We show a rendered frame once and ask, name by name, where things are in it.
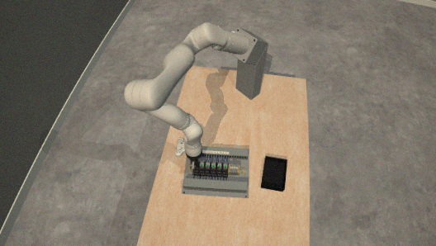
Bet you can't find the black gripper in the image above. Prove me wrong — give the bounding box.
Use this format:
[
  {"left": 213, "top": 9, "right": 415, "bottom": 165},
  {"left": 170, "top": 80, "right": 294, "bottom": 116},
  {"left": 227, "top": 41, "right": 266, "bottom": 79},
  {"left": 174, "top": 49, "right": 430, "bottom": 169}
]
[{"left": 186, "top": 152, "right": 202, "bottom": 170}]

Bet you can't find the grey relay panel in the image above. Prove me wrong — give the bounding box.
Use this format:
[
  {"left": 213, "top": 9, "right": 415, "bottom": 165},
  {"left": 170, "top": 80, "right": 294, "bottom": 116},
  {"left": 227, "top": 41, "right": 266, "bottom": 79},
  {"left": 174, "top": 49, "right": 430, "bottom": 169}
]
[{"left": 182, "top": 146, "right": 249, "bottom": 198}]

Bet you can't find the black rectangular tray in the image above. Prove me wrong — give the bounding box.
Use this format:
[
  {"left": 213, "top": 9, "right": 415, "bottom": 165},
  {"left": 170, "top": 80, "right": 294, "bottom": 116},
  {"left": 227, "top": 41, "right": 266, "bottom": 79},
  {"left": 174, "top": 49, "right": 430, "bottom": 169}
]
[{"left": 261, "top": 156, "right": 287, "bottom": 192}]

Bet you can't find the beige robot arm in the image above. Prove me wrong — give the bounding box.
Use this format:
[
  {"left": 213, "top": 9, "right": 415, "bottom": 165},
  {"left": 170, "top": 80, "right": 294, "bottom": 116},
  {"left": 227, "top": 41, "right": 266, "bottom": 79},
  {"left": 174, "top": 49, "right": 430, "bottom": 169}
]
[{"left": 124, "top": 22, "right": 249, "bottom": 157}]

